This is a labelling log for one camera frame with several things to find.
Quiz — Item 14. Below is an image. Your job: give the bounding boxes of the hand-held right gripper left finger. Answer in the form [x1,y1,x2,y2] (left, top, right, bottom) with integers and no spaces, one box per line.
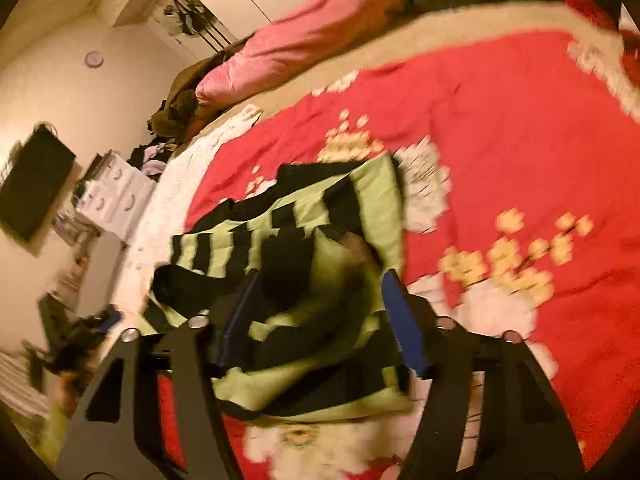
[55,270,263,480]

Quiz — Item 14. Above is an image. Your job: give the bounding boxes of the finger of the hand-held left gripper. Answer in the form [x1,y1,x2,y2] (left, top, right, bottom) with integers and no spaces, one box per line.
[95,309,123,335]

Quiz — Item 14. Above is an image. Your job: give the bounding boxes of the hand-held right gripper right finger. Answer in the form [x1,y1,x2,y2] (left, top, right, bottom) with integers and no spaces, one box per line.
[380,269,586,480]

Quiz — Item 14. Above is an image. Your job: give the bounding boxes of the green black striped frog sweater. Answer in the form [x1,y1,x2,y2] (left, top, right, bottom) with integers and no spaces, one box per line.
[140,152,416,421]

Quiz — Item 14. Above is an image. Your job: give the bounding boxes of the pile of dark clothes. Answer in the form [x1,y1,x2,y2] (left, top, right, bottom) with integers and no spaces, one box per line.
[127,142,173,181]

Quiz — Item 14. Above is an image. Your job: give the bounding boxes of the cluttered side shelf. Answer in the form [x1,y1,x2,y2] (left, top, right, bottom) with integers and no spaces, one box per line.
[50,210,101,301]

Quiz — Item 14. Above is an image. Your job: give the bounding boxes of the yellow green garment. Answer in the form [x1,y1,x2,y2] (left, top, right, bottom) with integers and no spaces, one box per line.
[40,380,76,461]

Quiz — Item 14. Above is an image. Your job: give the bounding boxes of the white drawer chest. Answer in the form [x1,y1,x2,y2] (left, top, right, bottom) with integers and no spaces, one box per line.
[75,152,158,241]

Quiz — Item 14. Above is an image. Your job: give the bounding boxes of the pink checked quilt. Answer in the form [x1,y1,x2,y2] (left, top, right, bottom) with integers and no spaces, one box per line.
[107,105,263,321]

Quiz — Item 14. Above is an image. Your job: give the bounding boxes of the black flat television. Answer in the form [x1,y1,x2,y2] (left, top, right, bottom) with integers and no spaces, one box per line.
[0,125,77,256]

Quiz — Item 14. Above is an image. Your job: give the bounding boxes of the red floral blanket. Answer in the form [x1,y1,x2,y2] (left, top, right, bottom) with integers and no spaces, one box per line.
[160,30,640,480]

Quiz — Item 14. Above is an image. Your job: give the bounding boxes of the pink duvet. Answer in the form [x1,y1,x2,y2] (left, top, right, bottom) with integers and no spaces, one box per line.
[195,0,416,111]

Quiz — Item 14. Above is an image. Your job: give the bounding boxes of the hanging bags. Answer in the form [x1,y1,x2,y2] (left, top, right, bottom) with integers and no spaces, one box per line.
[162,0,236,53]

